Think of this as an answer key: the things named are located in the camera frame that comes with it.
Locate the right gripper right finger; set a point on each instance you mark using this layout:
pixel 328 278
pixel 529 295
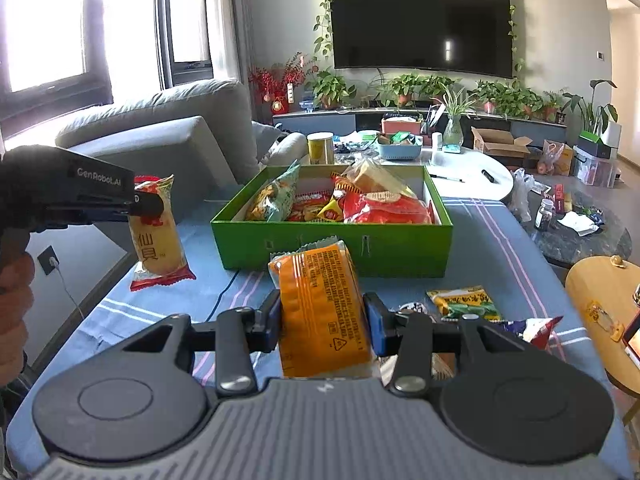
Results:
pixel 405 336

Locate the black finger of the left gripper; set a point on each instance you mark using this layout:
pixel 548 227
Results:
pixel 146 205

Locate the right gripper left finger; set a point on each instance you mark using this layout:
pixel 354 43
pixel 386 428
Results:
pixel 240 332

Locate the yellow rice cracker packet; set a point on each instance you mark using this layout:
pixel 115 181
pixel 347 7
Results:
pixel 161 258

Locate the orange snack packet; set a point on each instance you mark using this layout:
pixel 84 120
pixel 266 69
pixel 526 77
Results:
pixel 324 330

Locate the person left hand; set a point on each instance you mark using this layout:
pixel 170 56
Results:
pixel 16 300

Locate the green yellow snack packet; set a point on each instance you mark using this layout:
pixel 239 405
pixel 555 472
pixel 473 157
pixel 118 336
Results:
pixel 452 304

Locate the grey sofa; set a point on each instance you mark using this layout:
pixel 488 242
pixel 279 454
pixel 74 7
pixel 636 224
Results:
pixel 203 134

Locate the green snack box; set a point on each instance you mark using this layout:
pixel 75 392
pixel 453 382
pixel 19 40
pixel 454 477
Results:
pixel 377 250

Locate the red white blue snack packet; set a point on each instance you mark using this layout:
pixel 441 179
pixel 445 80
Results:
pixel 535 331

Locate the black pen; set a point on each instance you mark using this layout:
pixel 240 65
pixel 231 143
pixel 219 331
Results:
pixel 451 179

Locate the red flower decoration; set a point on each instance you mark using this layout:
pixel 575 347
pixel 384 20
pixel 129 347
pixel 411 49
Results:
pixel 276 85

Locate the white round coffee table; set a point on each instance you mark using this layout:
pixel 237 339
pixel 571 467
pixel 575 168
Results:
pixel 485 178

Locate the dark round side table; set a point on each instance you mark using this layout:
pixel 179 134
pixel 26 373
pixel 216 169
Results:
pixel 562 246

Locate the yellow tin can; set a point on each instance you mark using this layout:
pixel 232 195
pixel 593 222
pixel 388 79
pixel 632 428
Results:
pixel 320 148

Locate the blue plastic basket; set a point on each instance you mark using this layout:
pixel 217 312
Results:
pixel 398 152

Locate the wooden side table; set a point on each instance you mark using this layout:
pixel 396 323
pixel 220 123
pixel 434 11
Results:
pixel 605 293

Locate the cardboard box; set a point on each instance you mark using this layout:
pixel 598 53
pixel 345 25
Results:
pixel 499 143

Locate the grey tv cabinet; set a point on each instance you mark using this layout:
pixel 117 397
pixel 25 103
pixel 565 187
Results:
pixel 345 122

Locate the red cased phone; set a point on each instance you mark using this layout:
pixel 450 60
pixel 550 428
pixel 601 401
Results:
pixel 631 340

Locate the glass vase with plant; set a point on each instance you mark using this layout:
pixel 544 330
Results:
pixel 455 104

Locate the wall mounted black television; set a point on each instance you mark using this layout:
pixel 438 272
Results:
pixel 459 36

